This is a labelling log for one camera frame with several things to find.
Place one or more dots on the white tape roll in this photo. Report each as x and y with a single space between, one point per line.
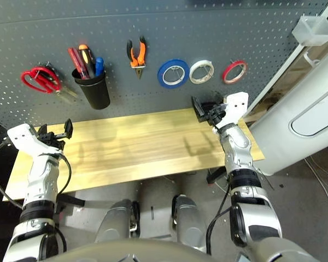
192 76

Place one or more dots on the grey robot torso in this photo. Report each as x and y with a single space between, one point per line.
131 251

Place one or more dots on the silver robot left leg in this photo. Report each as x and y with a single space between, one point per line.
116 221

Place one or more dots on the dark grey pegboard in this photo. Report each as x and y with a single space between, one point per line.
180 27

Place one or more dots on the metal peg hook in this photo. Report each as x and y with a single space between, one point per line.
177 72
232 61
206 71
47 65

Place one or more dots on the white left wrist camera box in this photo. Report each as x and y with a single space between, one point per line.
22 136

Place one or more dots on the red tape roll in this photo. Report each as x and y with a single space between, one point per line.
224 76

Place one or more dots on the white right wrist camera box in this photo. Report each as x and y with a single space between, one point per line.
236 106

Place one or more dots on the large white rounded housing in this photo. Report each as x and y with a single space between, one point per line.
284 152

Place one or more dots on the black tool cup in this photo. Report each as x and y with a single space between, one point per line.
97 95

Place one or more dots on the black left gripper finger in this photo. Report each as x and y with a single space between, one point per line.
43 130
68 128

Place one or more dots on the orange black pliers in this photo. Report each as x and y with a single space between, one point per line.
140 53

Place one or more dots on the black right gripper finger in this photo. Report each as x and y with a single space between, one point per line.
199 109

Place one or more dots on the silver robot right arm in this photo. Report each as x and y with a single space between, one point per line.
235 147

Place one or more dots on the silver robot leg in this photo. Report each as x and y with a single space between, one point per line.
116 221
190 223

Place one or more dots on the blue tape roll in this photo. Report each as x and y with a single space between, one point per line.
160 77

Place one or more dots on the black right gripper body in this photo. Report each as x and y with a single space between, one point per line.
216 114

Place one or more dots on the orange black screwdriver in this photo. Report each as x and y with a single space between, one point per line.
86 56

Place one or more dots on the white plastic hook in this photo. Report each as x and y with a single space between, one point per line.
310 58

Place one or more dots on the white pegboard frame post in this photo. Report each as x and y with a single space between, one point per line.
278 73

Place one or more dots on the translucent plastic bin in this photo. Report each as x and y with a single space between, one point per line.
314 32

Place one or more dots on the silver robot right leg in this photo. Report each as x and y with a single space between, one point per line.
190 223

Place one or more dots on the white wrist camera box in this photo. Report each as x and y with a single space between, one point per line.
22 136
236 106

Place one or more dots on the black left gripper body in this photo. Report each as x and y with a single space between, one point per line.
50 139

